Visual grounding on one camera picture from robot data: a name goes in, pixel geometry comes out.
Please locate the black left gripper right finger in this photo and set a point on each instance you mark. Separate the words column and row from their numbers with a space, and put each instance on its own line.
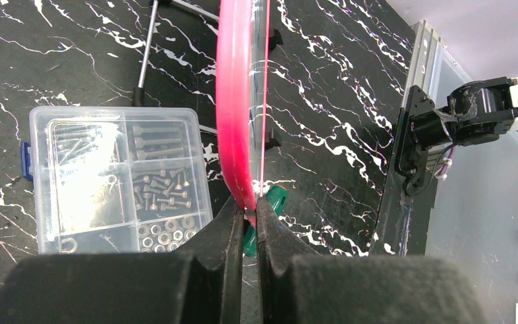
column 299, row 285

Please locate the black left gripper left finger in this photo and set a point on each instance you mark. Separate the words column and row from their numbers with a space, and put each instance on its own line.
column 199, row 282

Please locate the pink framed whiteboard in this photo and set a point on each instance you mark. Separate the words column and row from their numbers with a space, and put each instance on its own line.
column 240, row 93

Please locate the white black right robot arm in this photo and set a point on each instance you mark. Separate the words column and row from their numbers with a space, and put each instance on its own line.
column 476, row 113

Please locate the clear plastic screw box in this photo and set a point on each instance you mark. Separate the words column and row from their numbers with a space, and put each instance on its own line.
column 116, row 179

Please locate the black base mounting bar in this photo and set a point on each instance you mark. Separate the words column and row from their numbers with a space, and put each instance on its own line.
column 404, row 211

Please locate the green handled screwdriver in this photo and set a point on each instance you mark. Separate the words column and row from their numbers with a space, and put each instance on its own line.
column 274, row 202

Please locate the aluminium rail right edge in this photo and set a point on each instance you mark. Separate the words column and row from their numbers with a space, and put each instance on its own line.
column 432, row 67

